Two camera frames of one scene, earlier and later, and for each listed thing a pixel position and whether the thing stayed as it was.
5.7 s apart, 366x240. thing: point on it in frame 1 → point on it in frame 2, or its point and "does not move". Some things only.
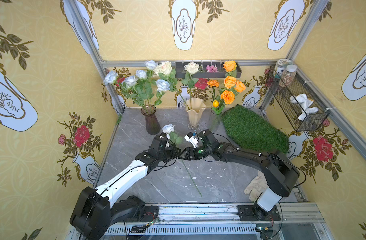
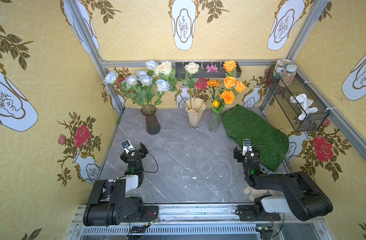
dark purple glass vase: x=153 y=127 does not move
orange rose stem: x=230 y=67 does not move
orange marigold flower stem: x=213 y=83 does not move
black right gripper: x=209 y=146 → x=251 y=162
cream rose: x=191 y=68 does not move
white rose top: x=178 y=138 → x=146 y=80
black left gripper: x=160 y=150 → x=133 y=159
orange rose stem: x=229 y=81 does not move
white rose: x=132 y=81 does not move
